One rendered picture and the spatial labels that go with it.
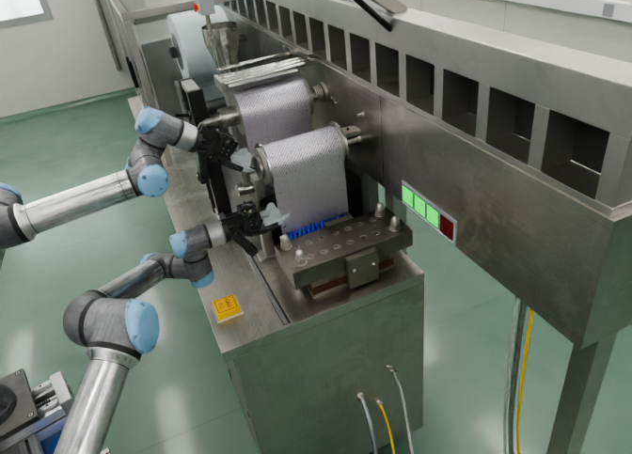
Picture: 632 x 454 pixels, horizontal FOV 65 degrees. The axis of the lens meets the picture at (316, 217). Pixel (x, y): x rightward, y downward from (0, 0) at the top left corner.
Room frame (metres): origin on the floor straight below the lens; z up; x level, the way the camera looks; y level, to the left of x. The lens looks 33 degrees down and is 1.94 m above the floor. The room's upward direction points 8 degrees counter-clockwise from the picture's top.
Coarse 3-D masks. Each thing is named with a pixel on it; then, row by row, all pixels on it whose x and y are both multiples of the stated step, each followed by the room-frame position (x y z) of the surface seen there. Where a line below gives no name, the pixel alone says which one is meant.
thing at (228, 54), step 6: (234, 42) 2.04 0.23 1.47; (210, 48) 2.03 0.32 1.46; (216, 48) 2.02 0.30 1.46; (222, 48) 2.02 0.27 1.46; (228, 48) 2.02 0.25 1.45; (234, 48) 2.05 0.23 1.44; (222, 54) 2.03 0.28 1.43; (228, 54) 2.03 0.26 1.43; (234, 54) 2.05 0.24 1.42; (222, 60) 2.03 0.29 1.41; (228, 60) 2.04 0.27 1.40; (234, 60) 2.06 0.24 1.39; (222, 66) 2.04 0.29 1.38; (222, 72) 2.06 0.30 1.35; (228, 72) 2.05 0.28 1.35; (234, 150) 2.07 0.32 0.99
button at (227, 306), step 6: (216, 300) 1.16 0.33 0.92; (222, 300) 1.16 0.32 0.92; (228, 300) 1.16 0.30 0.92; (234, 300) 1.15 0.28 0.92; (216, 306) 1.13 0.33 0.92; (222, 306) 1.13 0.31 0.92; (228, 306) 1.13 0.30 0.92; (234, 306) 1.12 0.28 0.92; (216, 312) 1.11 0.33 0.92; (222, 312) 1.11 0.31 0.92; (228, 312) 1.11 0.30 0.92; (234, 312) 1.11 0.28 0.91; (240, 312) 1.12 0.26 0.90; (222, 318) 1.10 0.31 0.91
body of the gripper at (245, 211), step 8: (240, 208) 1.29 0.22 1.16; (248, 208) 1.29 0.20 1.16; (224, 216) 1.25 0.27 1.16; (232, 216) 1.25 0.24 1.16; (240, 216) 1.26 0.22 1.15; (248, 216) 1.26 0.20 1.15; (256, 216) 1.27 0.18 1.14; (224, 224) 1.24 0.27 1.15; (232, 224) 1.25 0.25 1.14; (240, 224) 1.26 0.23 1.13; (248, 224) 1.25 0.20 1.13; (256, 224) 1.27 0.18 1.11; (232, 232) 1.25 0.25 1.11; (248, 232) 1.25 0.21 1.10
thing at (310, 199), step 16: (320, 176) 1.36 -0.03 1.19; (336, 176) 1.38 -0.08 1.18; (288, 192) 1.33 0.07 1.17; (304, 192) 1.34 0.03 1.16; (320, 192) 1.36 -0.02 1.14; (336, 192) 1.38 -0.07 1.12; (288, 208) 1.32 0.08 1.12; (304, 208) 1.34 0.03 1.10; (320, 208) 1.36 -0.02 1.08; (336, 208) 1.38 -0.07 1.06; (288, 224) 1.32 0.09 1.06; (304, 224) 1.34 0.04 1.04
